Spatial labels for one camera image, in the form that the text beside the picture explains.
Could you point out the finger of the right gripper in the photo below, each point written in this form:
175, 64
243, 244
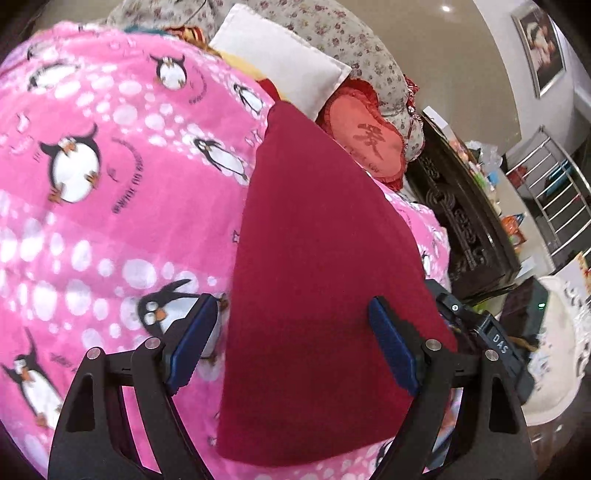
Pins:
445, 306

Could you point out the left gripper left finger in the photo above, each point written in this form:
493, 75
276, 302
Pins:
93, 438

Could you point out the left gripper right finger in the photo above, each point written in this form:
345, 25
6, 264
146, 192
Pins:
465, 420

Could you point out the dark red fleece sweater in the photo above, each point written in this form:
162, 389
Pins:
305, 378

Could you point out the dark carved wooden headboard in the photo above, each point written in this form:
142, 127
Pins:
483, 263

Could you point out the white ornate chair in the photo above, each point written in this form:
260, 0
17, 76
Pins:
558, 366

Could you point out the metal drying rack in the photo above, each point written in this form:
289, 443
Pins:
557, 194

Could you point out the red heart cushion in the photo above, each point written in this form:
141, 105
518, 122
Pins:
352, 118

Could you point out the pink penguin blanket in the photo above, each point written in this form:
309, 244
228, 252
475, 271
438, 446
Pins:
125, 162

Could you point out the white pillow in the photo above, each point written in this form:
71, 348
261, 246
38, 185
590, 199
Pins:
303, 74

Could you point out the grey floral quilt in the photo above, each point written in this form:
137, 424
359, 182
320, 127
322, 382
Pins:
326, 25

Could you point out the orange yellow patterned blanket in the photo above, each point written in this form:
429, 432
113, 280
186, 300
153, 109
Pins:
195, 36

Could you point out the framed wall picture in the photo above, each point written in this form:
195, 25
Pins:
541, 44

